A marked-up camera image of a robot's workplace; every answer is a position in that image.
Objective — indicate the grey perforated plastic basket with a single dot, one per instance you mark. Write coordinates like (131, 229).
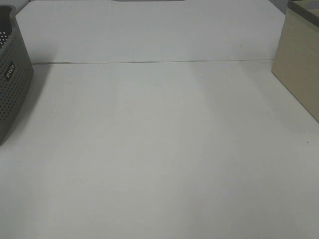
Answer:
(16, 70)

